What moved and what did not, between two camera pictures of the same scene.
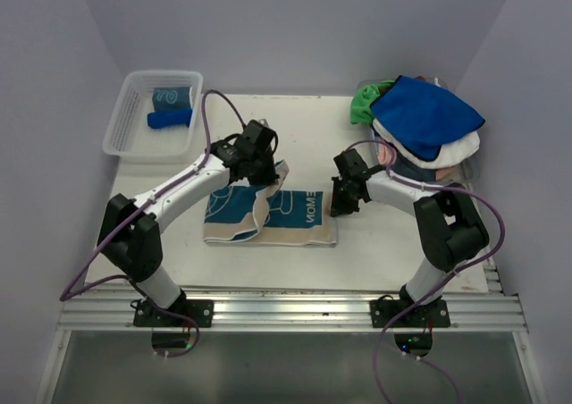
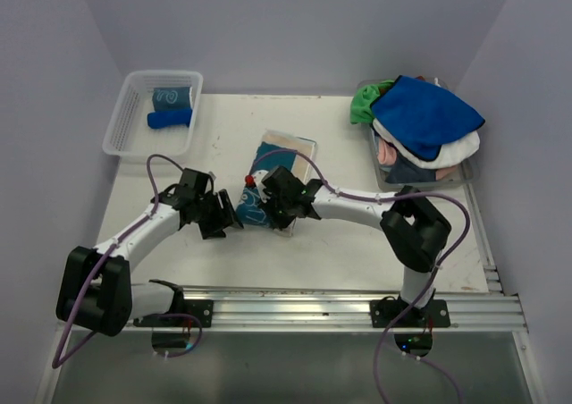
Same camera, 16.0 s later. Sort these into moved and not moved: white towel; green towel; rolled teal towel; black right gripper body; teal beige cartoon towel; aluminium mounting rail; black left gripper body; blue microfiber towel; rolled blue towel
Moved: black right gripper body; teal beige cartoon towel; black left gripper body
Not moved: white towel; aluminium mounting rail; blue microfiber towel; green towel; rolled blue towel; rolled teal towel
